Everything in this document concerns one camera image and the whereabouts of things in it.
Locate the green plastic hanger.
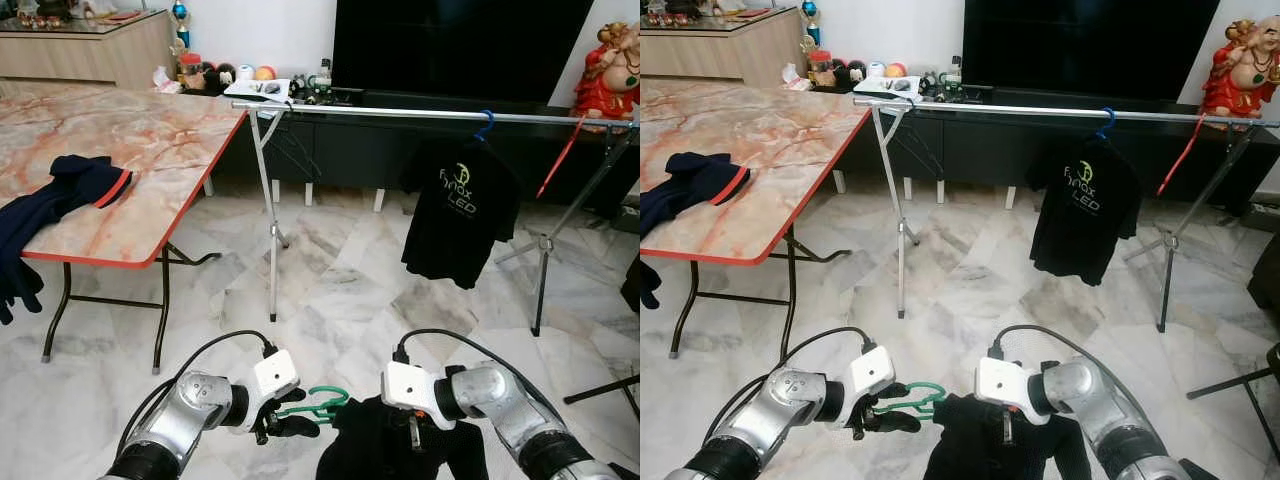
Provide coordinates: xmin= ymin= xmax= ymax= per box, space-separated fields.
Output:
xmin=880 ymin=382 xmax=948 ymax=421
xmin=275 ymin=386 xmax=351 ymax=425

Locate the plain black shirt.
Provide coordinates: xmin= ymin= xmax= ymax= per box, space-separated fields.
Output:
xmin=316 ymin=395 xmax=491 ymax=480
xmin=922 ymin=393 xmax=1093 ymax=480

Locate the navy blue garment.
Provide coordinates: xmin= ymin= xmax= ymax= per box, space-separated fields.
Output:
xmin=0 ymin=154 xmax=134 ymax=326
xmin=640 ymin=152 xmax=751 ymax=311

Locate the red plastic hanger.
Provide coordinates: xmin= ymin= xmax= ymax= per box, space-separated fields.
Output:
xmin=1157 ymin=113 xmax=1207 ymax=197
xmin=536 ymin=115 xmax=589 ymax=199

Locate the black metal chair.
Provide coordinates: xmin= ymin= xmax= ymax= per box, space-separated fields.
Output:
xmin=1188 ymin=342 xmax=1280 ymax=466
xmin=563 ymin=375 xmax=640 ymax=421

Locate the black t-shirt with logo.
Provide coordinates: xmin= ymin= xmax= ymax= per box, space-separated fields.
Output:
xmin=1025 ymin=135 xmax=1143 ymax=288
xmin=400 ymin=137 xmax=523 ymax=291

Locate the black TV console cabinet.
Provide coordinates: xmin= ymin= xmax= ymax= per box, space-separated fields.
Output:
xmin=215 ymin=90 xmax=640 ymax=211
xmin=850 ymin=88 xmax=1280 ymax=216

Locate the marble pattern folding table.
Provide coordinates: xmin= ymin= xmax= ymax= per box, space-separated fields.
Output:
xmin=640 ymin=80 xmax=873 ymax=361
xmin=0 ymin=85 xmax=249 ymax=376

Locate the stack of white papers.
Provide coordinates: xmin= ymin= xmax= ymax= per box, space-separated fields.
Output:
xmin=224 ymin=78 xmax=293 ymax=101
xmin=853 ymin=76 xmax=921 ymax=99

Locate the black flat screen television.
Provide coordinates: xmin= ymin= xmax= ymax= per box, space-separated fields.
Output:
xmin=332 ymin=0 xmax=596 ymax=105
xmin=962 ymin=0 xmax=1216 ymax=103

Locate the light wooden cabinet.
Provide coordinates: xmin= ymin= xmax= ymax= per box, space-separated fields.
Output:
xmin=640 ymin=8 xmax=811 ymax=91
xmin=0 ymin=10 xmax=176 ymax=93

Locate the red laughing Buddha statue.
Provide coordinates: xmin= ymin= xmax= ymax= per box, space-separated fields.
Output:
xmin=1200 ymin=15 xmax=1280 ymax=121
xmin=572 ymin=22 xmax=640 ymax=121

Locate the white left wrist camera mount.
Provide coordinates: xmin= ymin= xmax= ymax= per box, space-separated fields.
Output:
xmin=846 ymin=345 xmax=898 ymax=401
xmin=252 ymin=348 xmax=301 ymax=403

